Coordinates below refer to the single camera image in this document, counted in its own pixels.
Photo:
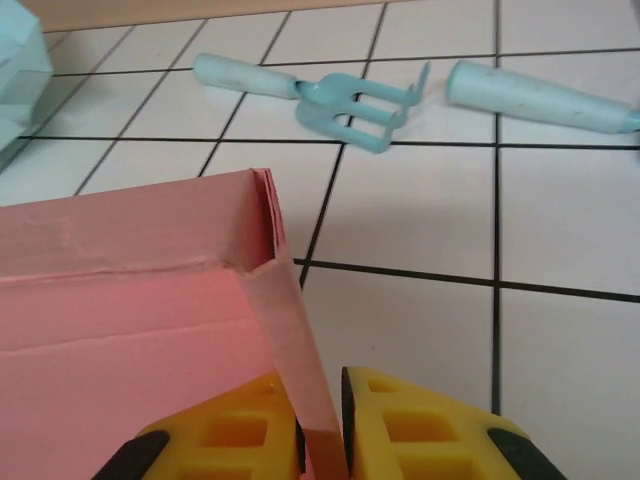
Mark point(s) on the pink paper box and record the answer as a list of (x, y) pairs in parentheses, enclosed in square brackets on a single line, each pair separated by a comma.
[(125, 350)]

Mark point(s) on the light blue paper box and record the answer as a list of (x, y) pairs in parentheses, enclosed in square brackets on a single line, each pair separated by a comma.
[(20, 75)]

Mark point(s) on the light blue garden trowel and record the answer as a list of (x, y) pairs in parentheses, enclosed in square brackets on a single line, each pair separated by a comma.
[(525, 97)]

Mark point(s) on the light blue garden fork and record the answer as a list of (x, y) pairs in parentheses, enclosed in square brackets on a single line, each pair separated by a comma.
[(325, 97)]

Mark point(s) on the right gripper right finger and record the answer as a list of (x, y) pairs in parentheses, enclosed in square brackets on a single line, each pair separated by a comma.
[(425, 440)]

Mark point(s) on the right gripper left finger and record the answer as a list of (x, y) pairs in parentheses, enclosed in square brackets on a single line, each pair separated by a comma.
[(225, 440)]

